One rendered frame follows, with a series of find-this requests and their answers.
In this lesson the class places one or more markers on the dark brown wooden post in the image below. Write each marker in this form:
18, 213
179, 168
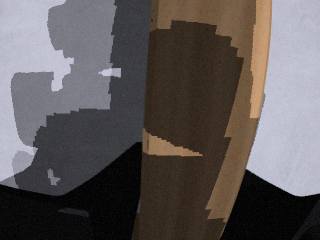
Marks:
136, 229

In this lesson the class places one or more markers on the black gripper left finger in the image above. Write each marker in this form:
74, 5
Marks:
102, 208

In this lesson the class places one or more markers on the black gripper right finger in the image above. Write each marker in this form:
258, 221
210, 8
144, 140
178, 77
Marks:
265, 212

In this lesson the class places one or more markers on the brown wooden board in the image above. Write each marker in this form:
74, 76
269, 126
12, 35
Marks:
206, 72

